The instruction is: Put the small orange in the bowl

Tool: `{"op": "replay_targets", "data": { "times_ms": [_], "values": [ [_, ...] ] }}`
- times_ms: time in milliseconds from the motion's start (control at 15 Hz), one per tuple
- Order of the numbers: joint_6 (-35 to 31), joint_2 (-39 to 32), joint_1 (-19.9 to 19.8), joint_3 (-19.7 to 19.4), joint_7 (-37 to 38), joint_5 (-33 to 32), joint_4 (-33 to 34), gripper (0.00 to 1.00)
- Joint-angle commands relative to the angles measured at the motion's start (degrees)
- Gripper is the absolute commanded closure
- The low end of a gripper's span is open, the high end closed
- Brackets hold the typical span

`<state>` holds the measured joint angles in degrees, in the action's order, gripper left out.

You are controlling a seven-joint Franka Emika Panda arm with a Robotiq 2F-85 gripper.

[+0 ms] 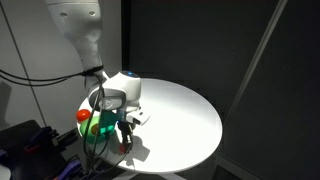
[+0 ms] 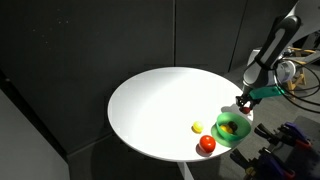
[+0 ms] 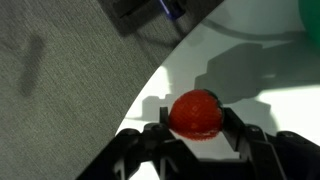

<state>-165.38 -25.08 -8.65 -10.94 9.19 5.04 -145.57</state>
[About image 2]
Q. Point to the dark purple plum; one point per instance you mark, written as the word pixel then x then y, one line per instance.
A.
pixel 233 125

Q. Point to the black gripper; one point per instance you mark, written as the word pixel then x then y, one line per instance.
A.
pixel 246 99

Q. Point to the red tomato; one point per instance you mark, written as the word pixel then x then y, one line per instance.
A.
pixel 207 143

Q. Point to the green gripper mount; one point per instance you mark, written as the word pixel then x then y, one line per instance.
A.
pixel 265 92

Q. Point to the white table leg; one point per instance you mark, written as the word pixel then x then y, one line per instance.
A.
pixel 185 170

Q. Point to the green translucent bowl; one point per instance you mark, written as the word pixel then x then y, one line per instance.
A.
pixel 241 131

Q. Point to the wooden stool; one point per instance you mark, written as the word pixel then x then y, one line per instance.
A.
pixel 300 71

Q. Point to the yellow lemon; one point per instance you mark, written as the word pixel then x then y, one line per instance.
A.
pixel 197 126

